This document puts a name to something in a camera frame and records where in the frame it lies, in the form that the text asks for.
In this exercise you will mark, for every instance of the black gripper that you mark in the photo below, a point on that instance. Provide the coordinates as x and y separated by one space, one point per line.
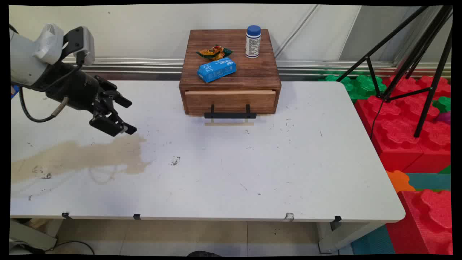
72 90

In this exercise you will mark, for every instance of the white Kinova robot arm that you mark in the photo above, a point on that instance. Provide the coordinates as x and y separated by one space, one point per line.
23 57

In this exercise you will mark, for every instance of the black table edge clip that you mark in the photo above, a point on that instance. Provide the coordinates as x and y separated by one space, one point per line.
337 221
65 215
136 216

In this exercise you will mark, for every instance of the blue tissue pack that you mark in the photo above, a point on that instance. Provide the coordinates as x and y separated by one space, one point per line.
216 69

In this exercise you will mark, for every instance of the orange green snack packet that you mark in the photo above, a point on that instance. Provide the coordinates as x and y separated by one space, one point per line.
213 53

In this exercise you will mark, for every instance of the dark wooden cabinet box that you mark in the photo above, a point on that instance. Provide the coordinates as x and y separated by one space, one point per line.
231 76

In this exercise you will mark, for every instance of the white bottle with blue cap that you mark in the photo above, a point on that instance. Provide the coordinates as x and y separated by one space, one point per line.
253 45

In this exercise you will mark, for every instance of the white table leg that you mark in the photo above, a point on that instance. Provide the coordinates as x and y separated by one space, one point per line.
343 236

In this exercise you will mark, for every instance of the teal foam mat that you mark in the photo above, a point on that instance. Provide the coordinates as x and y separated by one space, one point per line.
431 181
373 242

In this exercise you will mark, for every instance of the large red foam block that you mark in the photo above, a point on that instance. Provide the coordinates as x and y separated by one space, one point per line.
404 137

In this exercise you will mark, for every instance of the orange foam piece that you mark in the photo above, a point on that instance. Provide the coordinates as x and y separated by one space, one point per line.
399 180

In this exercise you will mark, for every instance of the black tripod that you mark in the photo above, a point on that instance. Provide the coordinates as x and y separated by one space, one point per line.
429 72

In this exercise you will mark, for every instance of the small green foam block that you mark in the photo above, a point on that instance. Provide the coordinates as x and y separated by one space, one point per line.
443 104

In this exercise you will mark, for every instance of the purple foam piece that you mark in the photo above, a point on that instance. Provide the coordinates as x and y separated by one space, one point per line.
444 118

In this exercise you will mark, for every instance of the aluminium wall rail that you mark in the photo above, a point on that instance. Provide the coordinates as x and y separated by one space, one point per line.
144 66

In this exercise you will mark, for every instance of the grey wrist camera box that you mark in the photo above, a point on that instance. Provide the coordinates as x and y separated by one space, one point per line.
86 43

